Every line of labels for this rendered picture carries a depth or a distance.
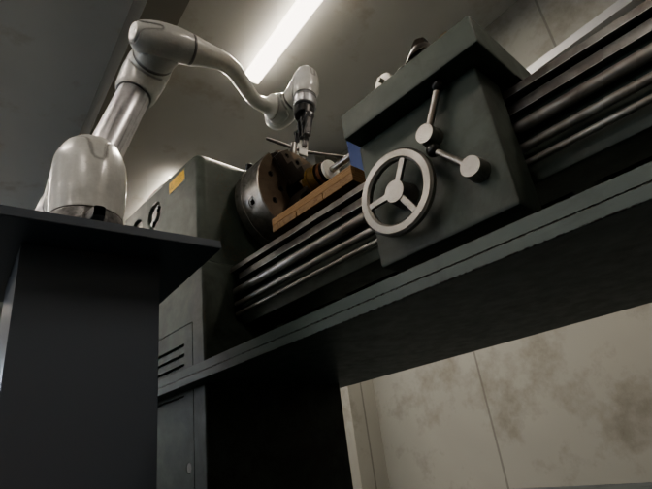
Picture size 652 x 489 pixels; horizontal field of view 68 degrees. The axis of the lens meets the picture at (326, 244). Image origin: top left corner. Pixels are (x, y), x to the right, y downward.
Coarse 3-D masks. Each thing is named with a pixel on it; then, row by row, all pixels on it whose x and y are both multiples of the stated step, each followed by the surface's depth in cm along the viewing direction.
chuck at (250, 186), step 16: (272, 160) 149; (304, 160) 160; (256, 176) 142; (272, 176) 147; (256, 192) 141; (272, 192) 144; (288, 192) 159; (256, 208) 142; (272, 208) 141; (256, 224) 145; (272, 224) 142; (272, 240) 147
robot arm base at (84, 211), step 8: (64, 208) 100; (72, 208) 100; (80, 208) 100; (88, 208) 101; (96, 208) 98; (104, 208) 98; (80, 216) 99; (88, 216) 98; (96, 216) 97; (104, 216) 97; (112, 216) 104
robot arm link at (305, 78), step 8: (296, 72) 184; (304, 72) 182; (312, 72) 184; (296, 80) 181; (304, 80) 179; (312, 80) 180; (288, 88) 184; (296, 88) 179; (304, 88) 178; (312, 88) 179; (288, 96) 184; (288, 104) 186
